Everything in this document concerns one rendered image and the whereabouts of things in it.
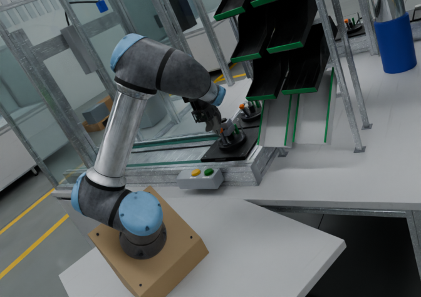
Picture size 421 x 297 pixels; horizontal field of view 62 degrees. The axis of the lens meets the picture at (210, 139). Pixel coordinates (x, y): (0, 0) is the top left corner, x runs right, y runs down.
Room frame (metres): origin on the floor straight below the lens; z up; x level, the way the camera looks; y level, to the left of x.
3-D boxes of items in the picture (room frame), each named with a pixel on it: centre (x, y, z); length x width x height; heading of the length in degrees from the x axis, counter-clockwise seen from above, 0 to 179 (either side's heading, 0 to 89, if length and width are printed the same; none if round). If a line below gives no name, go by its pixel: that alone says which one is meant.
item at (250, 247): (1.00, 0.29, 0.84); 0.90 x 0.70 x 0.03; 28
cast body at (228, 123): (1.46, -0.09, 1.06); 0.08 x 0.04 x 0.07; 139
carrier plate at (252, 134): (1.46, -0.09, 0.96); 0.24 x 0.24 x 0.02; 49
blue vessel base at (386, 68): (1.67, -1.06, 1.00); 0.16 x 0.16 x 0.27
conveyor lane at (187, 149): (1.67, 0.12, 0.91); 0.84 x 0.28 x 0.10; 49
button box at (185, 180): (1.35, 0.12, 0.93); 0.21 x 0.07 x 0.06; 49
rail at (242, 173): (1.52, 0.22, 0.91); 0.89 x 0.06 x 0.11; 49
